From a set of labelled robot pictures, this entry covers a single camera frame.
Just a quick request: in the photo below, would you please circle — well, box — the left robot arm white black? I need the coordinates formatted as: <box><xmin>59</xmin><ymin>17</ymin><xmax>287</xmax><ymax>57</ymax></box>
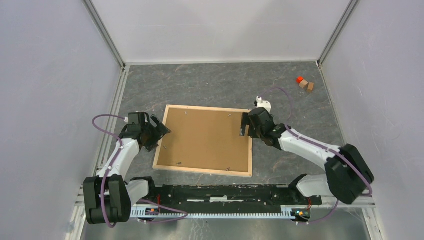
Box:
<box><xmin>82</xmin><ymin>112</ymin><xmax>172</xmax><ymax>228</ymax></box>

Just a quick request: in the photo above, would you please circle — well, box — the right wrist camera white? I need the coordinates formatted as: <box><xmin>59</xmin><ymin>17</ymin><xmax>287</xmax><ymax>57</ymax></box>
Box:
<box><xmin>254</xmin><ymin>96</ymin><xmax>272</xmax><ymax>113</ymax></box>

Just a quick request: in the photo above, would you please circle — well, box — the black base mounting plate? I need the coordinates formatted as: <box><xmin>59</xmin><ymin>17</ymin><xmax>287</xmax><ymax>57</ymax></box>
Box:
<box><xmin>144</xmin><ymin>184</ymin><xmax>323</xmax><ymax>214</ymax></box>

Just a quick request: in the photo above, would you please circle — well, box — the light wooden picture frame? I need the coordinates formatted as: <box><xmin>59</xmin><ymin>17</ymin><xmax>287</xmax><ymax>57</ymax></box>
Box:
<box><xmin>152</xmin><ymin>104</ymin><xmax>254</xmax><ymax>178</ymax></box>

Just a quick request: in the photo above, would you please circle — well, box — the aluminium rail with comb strip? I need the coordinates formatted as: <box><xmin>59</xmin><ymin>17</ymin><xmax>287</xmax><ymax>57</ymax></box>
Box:
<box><xmin>74</xmin><ymin>185</ymin><xmax>377</xmax><ymax>220</ymax></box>

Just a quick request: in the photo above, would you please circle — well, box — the small wooden cube block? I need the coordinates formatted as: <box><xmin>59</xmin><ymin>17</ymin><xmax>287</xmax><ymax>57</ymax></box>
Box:
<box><xmin>298</xmin><ymin>79</ymin><xmax>309</xmax><ymax>89</ymax></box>

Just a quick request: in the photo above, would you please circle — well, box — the red cube block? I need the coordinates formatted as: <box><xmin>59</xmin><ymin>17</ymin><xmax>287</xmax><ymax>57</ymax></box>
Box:
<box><xmin>296</xmin><ymin>76</ymin><xmax>304</xmax><ymax>84</ymax></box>

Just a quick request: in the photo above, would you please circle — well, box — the brown cardboard backing board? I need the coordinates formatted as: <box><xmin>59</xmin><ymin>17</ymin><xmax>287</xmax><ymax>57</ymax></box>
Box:
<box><xmin>156</xmin><ymin>107</ymin><xmax>251</xmax><ymax>173</ymax></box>

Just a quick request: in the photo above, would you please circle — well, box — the rectangular wooden block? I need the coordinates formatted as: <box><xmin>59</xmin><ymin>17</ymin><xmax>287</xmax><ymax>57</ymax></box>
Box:
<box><xmin>306</xmin><ymin>82</ymin><xmax>315</xmax><ymax>93</ymax></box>

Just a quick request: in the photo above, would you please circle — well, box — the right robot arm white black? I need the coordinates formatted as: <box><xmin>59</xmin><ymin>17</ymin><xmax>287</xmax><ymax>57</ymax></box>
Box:
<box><xmin>240</xmin><ymin>107</ymin><xmax>375</xmax><ymax>205</ymax></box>

